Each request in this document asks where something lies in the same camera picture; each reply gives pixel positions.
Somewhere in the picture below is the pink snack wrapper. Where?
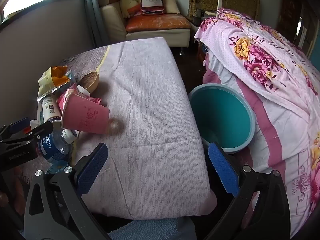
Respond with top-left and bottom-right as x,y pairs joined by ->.
57,85 -> 102,110

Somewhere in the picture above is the wooden bowl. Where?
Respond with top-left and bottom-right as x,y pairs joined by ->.
79,71 -> 100,93

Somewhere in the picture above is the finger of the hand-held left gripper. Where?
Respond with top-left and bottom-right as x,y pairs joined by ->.
15,121 -> 54,144
0,117 -> 31,140

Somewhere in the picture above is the yellow printed pillow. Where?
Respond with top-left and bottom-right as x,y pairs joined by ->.
119,0 -> 143,18

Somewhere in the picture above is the blue label water bottle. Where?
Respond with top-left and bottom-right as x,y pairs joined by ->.
37,127 -> 80,174

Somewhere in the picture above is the grey padded headboard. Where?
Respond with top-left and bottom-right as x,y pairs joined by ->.
0,0 -> 97,120

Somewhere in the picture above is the grey-blue curtain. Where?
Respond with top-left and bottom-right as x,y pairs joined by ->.
80,0 -> 110,48

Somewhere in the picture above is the pink and white quilt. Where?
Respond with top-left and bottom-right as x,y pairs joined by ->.
202,52 -> 320,238

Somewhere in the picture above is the cream and orange snack bag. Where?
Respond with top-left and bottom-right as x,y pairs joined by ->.
37,66 -> 75,102

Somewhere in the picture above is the cream leather sofa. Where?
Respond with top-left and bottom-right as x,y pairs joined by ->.
97,0 -> 192,48

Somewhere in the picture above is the teal plastic bin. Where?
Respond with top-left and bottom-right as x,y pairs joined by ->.
187,83 -> 256,155

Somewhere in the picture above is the white tube with dark label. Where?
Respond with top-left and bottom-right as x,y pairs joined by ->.
37,96 -> 62,125

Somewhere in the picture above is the dark wooden wardrobe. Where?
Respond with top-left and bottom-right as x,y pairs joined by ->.
276,0 -> 315,50

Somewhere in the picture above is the falling colourful wrapper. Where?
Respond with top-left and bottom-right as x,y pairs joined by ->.
61,92 -> 110,135

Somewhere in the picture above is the cream pillow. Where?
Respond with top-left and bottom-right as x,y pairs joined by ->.
161,0 -> 180,14

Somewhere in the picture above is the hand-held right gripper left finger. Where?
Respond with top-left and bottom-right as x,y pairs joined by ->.
24,142 -> 110,240

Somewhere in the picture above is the blue towel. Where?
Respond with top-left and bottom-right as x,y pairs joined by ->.
107,217 -> 198,240

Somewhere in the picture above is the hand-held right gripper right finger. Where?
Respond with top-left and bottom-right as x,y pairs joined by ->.
205,142 -> 299,240

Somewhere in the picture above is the orange seat cushion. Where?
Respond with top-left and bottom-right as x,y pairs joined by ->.
126,14 -> 192,33

